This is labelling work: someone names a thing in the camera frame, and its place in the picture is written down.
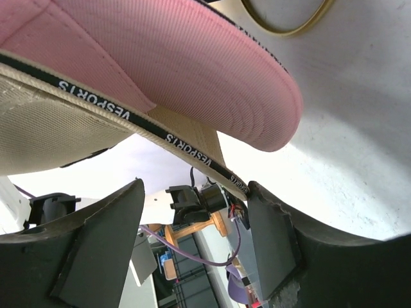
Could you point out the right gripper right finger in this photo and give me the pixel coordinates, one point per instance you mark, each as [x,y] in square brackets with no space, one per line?
[303,262]

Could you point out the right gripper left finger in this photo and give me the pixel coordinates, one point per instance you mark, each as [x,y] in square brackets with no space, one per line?
[79,260]

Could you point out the beige baseball cap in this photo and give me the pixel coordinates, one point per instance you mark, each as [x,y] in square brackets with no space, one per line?
[49,120]

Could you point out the pink baseball cap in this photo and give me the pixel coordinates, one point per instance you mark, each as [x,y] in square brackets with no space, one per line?
[180,55]

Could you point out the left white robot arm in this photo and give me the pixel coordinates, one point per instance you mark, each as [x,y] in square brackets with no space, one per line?
[192,205]

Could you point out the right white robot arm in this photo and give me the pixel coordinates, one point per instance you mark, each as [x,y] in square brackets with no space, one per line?
[35,211]

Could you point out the purple cap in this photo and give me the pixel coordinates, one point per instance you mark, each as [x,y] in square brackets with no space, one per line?
[236,288]

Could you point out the wooden stool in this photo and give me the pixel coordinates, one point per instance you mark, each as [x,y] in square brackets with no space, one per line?
[172,236]

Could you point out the gold wire hat stand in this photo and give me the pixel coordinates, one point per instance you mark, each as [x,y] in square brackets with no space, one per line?
[287,18]

